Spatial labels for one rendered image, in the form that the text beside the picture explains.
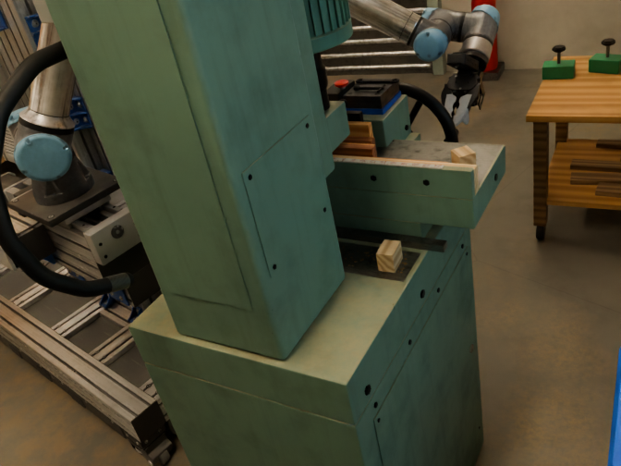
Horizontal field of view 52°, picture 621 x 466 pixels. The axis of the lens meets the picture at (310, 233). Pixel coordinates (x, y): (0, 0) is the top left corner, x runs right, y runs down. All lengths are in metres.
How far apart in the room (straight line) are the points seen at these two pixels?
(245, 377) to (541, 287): 1.49
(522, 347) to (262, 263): 1.36
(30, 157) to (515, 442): 1.41
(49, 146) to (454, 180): 0.87
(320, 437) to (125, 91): 0.61
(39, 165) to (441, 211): 0.87
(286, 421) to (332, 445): 0.09
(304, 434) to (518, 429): 0.93
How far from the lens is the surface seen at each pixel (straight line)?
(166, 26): 0.76
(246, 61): 0.82
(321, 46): 1.07
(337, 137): 1.19
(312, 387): 0.97
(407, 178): 1.12
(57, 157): 1.50
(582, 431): 1.91
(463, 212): 1.12
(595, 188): 2.55
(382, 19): 1.62
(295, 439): 1.11
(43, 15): 0.95
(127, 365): 2.07
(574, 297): 2.31
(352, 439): 1.03
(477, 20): 1.72
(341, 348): 0.99
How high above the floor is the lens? 1.47
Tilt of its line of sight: 32 degrees down
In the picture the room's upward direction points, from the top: 13 degrees counter-clockwise
